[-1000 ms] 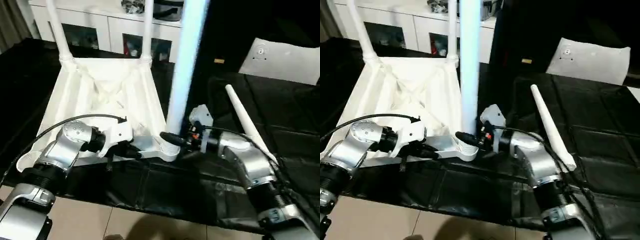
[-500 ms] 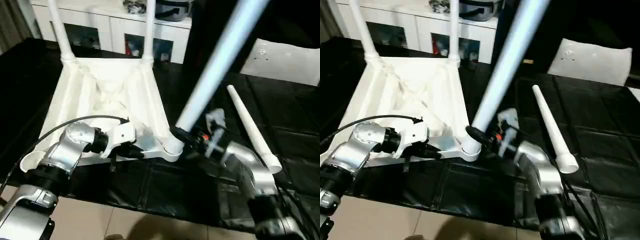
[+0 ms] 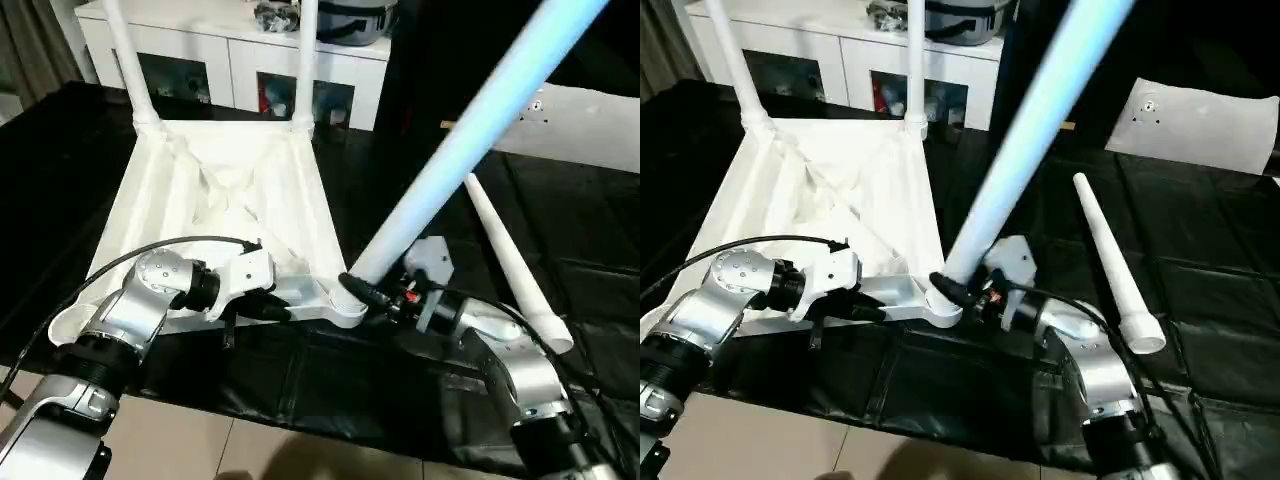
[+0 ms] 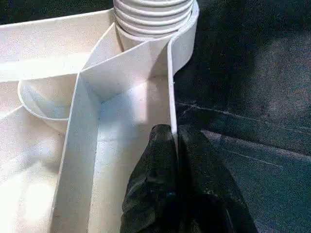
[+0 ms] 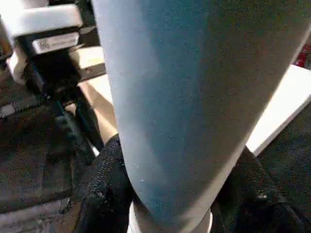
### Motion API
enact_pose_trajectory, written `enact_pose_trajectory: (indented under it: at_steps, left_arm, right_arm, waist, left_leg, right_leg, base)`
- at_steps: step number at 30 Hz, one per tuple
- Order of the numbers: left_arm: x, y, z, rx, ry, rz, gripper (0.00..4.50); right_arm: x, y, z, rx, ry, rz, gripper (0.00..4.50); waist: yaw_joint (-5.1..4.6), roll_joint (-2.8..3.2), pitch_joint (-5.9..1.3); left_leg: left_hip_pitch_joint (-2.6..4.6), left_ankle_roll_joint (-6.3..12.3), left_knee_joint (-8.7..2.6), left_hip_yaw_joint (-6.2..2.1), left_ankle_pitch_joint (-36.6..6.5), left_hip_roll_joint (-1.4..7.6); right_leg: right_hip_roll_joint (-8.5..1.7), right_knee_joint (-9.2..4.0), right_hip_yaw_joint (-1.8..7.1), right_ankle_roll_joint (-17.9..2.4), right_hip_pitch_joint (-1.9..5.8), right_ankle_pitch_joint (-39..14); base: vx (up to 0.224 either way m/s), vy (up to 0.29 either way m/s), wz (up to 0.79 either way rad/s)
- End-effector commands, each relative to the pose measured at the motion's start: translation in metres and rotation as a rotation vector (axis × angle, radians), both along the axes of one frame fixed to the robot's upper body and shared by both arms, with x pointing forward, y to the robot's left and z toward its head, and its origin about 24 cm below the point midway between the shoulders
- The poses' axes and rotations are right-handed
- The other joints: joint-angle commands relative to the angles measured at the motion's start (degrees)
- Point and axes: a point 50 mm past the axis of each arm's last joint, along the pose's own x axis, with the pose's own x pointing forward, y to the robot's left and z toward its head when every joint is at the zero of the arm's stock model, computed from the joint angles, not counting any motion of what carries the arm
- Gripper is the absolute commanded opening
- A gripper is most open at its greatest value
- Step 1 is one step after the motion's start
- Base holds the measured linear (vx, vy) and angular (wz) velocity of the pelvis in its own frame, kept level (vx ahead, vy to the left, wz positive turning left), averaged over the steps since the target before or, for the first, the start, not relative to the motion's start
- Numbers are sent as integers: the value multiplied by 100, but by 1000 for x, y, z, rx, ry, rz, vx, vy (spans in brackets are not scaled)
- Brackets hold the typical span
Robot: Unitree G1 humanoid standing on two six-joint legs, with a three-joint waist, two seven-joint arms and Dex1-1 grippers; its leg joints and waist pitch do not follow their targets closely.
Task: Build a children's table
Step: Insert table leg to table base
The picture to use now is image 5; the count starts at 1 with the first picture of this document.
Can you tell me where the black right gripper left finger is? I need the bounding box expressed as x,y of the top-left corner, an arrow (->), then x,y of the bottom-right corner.
62,134 -> 135,233

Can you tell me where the white plastic table leg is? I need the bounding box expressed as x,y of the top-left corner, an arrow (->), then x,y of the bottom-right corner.
90,0 -> 311,233

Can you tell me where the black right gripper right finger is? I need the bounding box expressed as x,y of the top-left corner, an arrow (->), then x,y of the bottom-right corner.
210,146 -> 311,233

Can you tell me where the black work mat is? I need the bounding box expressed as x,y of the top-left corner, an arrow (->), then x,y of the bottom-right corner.
0,83 -> 311,233

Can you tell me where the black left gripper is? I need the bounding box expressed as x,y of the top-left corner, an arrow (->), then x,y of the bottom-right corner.
19,31 -> 106,166

